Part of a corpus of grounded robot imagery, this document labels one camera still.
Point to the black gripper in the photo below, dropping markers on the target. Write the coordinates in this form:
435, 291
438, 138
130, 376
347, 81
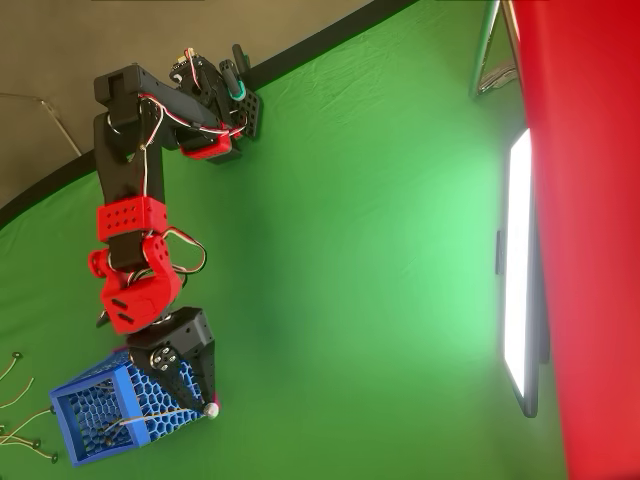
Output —
189, 336

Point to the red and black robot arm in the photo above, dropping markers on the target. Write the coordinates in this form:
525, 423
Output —
125, 165

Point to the blue and pink mesh basket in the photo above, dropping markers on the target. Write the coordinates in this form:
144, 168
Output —
131, 400

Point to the green table cloth black edge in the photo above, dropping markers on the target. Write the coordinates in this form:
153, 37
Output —
350, 325

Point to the thin metal rod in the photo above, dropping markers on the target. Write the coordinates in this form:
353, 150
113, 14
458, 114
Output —
65, 132

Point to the small black table clamp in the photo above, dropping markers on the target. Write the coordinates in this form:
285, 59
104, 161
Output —
235, 75

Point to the motor controller board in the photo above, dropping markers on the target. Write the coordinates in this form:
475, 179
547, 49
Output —
184, 60

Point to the chrome tube stand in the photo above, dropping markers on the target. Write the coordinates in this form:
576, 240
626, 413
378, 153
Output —
482, 50

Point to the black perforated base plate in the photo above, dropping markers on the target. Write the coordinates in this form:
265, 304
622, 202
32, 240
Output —
251, 112

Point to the red plastic mount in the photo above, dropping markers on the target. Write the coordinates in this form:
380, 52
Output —
590, 225

